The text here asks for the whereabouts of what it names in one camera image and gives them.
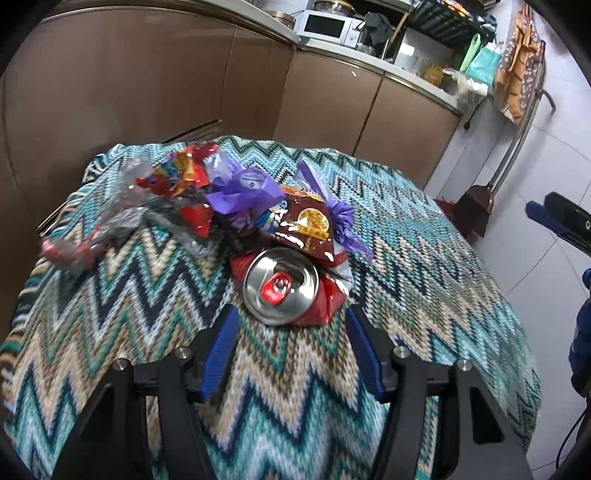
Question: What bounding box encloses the white countertop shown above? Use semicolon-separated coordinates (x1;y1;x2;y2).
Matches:
198;0;465;114

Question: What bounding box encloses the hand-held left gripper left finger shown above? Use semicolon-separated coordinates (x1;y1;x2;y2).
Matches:
51;305;242;480

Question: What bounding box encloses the person's right hand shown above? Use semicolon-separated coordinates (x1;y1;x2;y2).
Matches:
571;265;591;394

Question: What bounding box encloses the white microwave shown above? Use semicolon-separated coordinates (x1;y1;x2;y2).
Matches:
293;9;366;45

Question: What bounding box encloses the black dish rack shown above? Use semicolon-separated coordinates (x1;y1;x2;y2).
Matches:
406;0;500;52

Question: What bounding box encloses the brown snack packet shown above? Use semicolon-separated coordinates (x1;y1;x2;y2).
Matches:
270;185;352;265

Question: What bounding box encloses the zigzag knitted blanket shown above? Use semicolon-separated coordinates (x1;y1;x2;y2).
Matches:
0;135;544;480

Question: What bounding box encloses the patterned apron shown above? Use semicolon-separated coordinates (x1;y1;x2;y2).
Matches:
493;4;546;124

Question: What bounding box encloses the white plastic bag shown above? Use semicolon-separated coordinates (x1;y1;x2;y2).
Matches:
442;68;491;101

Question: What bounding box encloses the black power cord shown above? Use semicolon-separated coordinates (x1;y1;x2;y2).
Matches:
463;98;482;131

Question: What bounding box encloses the purple candy wrapper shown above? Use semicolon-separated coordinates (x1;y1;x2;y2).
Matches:
294;159;376;260
205;166;288;232

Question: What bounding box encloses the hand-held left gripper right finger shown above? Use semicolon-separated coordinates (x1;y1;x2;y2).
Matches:
345;305;534;480

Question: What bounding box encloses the crushed red beer can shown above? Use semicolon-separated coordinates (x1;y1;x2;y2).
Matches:
230;247;348;328

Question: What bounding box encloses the long clear plastic wrapper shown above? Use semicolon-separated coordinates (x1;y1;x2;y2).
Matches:
41;154;219;269

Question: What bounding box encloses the steel pot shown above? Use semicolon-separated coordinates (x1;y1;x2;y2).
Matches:
314;0;357;15

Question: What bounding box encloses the colourful red snack packet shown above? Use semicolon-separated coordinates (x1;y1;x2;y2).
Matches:
137;142;223;237

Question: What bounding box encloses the teal bag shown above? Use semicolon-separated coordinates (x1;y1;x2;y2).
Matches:
464;34;502;85

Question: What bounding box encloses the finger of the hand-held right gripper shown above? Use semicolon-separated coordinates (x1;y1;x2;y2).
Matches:
544;191;591;256
525;200;571;237

